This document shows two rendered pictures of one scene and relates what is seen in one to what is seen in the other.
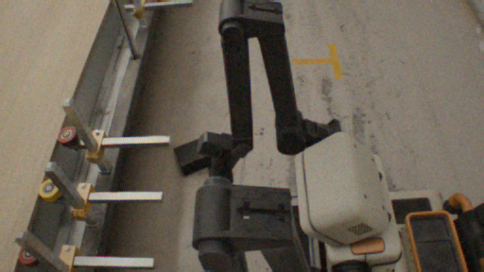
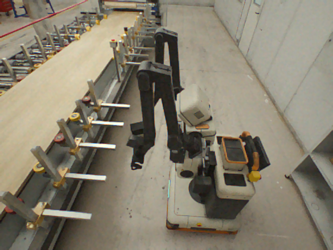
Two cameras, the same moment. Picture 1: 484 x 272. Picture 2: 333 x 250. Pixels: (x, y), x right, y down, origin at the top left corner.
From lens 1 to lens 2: 41 cm
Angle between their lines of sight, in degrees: 9
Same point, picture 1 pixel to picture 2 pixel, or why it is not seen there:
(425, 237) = (229, 146)
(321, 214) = (184, 106)
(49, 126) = (78, 95)
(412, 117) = (232, 124)
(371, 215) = (203, 108)
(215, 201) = (145, 63)
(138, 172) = (113, 133)
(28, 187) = (64, 115)
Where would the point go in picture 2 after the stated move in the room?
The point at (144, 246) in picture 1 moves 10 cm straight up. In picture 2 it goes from (110, 162) to (108, 158)
